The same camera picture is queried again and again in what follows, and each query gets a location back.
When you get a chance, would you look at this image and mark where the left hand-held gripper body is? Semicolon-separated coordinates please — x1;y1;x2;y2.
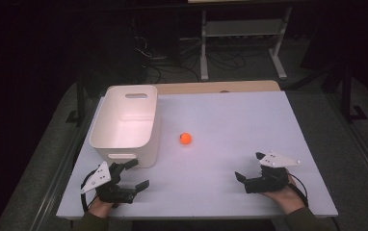
80;161;138;205

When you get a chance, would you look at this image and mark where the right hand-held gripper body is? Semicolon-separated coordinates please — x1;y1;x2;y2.
244;151;302;194

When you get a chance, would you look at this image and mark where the white plastic storage bin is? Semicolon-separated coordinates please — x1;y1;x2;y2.
89;84;162;169

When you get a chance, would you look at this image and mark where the orange ball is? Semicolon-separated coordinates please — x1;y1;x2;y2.
179;132;193;145

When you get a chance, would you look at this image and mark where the person's left hand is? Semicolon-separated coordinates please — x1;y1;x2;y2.
89;196;118;219

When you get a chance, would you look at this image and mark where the person's right hand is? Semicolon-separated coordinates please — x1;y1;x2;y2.
262;174;306;216

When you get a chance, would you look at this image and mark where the light wooden board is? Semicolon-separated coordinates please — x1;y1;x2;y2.
154;80;281;95

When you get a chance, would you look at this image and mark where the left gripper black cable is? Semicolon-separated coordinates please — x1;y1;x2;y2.
80;171;99;214

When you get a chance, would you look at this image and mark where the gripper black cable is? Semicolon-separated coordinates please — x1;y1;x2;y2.
287;172;310;208
80;171;99;214

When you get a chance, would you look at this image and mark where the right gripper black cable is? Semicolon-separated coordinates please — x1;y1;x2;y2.
287;172;310;208

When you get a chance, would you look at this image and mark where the black metal stand post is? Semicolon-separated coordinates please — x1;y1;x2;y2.
340;63;368;123
66;72;88;125

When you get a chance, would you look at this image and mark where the tangle of floor cables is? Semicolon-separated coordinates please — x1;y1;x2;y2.
133;34;248;84

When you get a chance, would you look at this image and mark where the white metal desk frame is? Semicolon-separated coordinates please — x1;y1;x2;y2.
198;6;294;82

